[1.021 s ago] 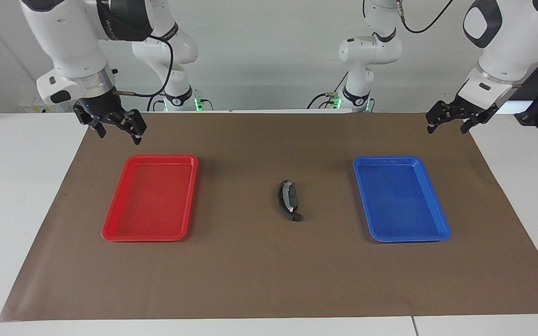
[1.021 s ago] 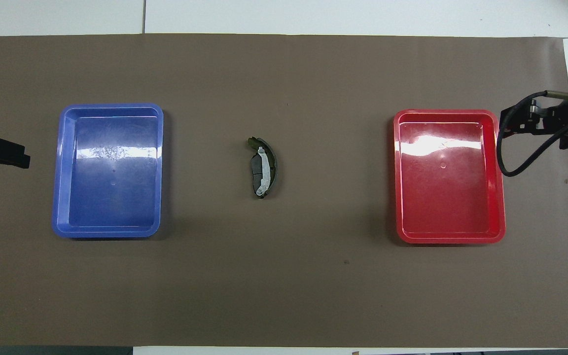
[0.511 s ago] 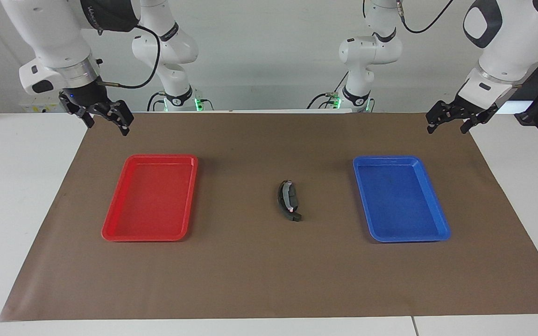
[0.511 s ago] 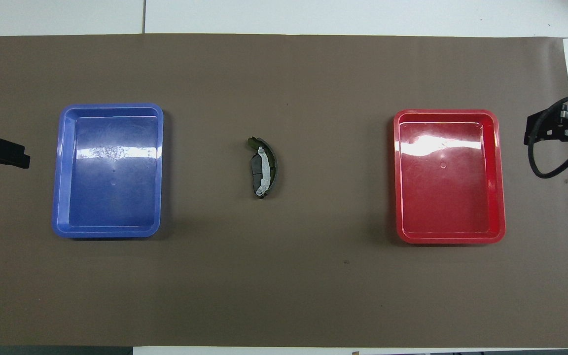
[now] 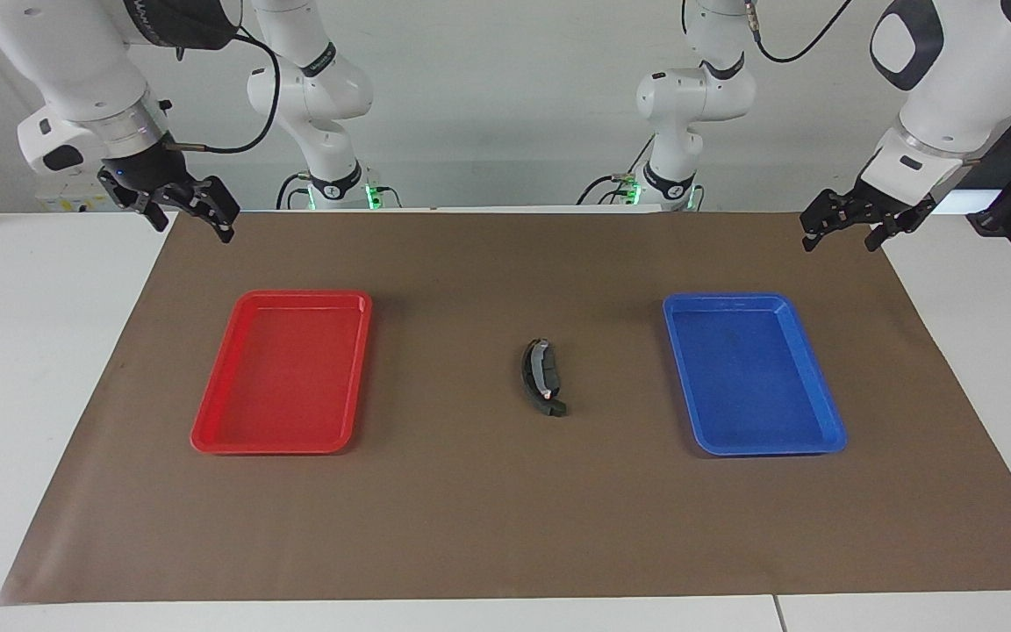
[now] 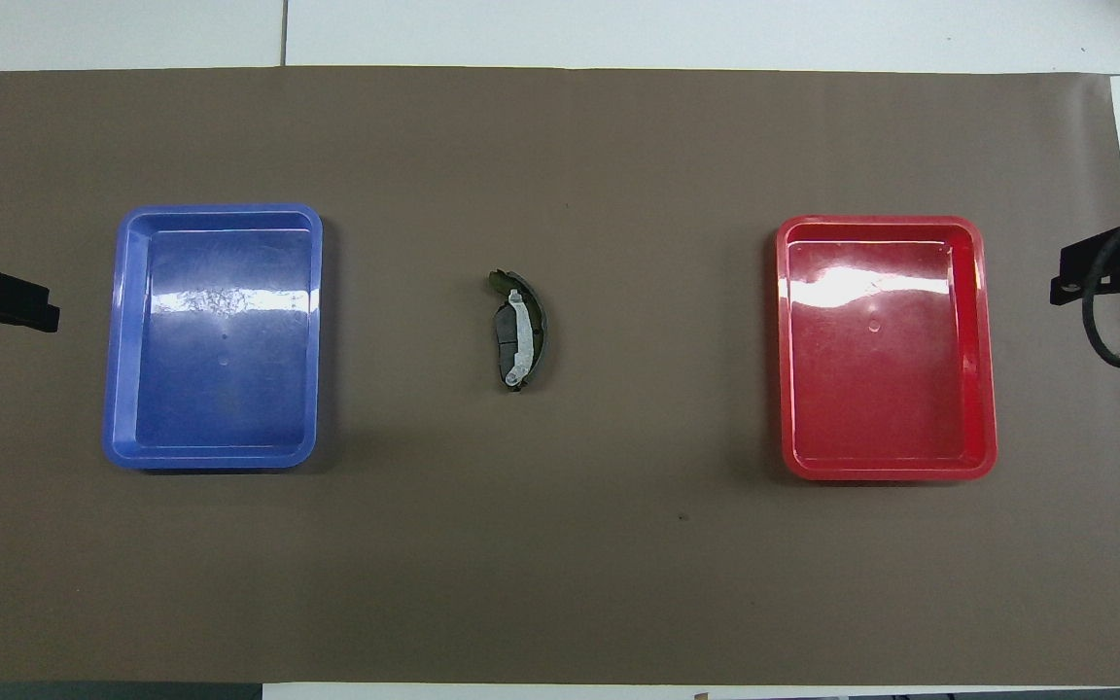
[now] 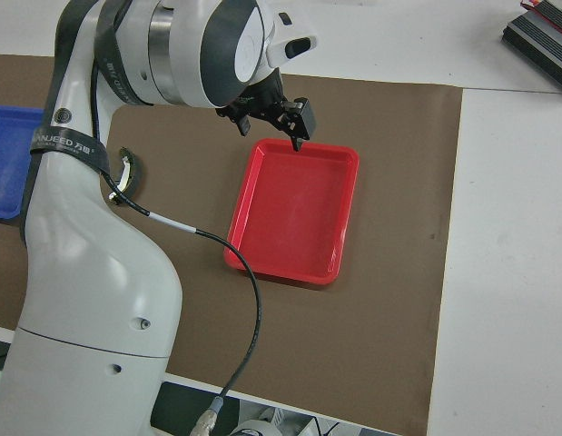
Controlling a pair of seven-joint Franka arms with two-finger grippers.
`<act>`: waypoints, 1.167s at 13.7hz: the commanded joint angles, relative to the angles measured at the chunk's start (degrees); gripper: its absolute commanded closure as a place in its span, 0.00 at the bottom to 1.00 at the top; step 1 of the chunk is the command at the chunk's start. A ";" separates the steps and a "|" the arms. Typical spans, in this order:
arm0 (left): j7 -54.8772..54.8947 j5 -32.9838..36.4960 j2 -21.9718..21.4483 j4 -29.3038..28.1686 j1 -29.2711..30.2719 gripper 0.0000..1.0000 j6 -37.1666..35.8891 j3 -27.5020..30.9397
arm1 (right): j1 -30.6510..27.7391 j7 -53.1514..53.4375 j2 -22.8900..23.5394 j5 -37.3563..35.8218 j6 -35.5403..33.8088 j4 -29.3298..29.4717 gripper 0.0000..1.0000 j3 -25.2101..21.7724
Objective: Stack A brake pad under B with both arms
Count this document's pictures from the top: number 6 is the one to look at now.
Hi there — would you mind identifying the red plastic tray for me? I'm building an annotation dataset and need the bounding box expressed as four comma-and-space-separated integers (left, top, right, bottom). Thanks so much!
775, 215, 998, 482

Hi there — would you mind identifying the small dark grey brake pad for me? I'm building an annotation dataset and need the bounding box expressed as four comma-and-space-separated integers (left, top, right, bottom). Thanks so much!
493, 304, 522, 387

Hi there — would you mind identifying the curved black brake shoe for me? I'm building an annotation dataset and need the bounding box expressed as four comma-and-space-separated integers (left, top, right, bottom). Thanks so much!
487, 270, 553, 392

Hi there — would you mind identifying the brown table mat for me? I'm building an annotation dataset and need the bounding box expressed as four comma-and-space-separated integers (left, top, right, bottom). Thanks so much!
0, 66, 1120, 685

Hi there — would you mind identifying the blue plastic tray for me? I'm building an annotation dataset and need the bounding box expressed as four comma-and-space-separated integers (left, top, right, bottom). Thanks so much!
101, 203, 324, 472

